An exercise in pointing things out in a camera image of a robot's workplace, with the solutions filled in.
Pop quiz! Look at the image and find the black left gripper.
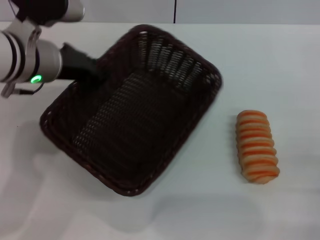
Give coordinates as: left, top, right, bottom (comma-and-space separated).
57, 43, 107, 90

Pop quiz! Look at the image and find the dark brown woven basket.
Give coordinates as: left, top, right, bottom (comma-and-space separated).
39, 23, 224, 198

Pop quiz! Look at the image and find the orange striped bread roll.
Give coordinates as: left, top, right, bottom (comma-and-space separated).
235, 109, 281, 185

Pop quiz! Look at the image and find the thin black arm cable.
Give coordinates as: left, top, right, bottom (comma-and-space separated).
13, 81, 45, 95

